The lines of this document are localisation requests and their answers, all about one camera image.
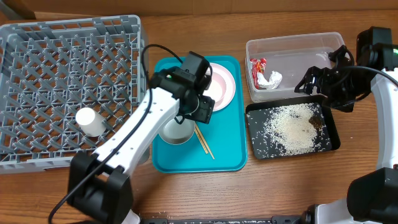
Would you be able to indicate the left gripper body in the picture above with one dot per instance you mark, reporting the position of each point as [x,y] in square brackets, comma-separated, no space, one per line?
[200,108]

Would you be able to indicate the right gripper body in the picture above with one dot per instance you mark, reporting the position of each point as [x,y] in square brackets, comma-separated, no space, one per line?
[315,78]

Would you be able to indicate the wooden chopstick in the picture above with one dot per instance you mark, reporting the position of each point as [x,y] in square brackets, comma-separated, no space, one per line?
[201,141]
[206,144]

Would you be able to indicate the small white bowl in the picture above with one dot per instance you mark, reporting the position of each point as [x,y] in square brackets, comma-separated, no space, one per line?
[217,88]

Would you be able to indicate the grey bowl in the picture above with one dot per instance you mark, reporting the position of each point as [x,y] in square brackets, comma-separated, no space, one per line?
[175,134]

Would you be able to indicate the white tissue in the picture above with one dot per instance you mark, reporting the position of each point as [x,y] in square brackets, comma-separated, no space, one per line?
[272,83]

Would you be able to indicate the brown food scrap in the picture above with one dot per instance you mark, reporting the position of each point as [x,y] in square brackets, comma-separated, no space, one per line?
[316,122]

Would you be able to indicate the white rice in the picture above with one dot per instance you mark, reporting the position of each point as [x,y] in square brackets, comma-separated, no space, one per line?
[285,131]

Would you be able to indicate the red snack wrapper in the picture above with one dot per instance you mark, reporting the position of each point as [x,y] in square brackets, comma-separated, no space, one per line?
[258,66]

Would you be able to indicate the white cup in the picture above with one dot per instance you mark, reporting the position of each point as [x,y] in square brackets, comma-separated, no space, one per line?
[90,122]

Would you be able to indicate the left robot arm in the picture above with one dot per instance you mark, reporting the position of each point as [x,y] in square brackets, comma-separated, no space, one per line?
[99,184]

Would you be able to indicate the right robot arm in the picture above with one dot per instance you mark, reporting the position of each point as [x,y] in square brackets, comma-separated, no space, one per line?
[371,198]

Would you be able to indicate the large white plate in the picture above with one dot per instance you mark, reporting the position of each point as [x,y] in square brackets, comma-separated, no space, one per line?
[230,85]

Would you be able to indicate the clear plastic bin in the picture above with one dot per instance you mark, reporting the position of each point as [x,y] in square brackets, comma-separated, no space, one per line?
[291,56]

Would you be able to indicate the black tray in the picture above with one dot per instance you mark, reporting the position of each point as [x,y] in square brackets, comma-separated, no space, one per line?
[329,121]

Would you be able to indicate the teal plastic tray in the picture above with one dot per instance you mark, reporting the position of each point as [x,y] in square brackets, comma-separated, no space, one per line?
[225,135]

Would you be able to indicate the grey dish rack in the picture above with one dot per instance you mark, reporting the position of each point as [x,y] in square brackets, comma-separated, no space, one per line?
[50,70]

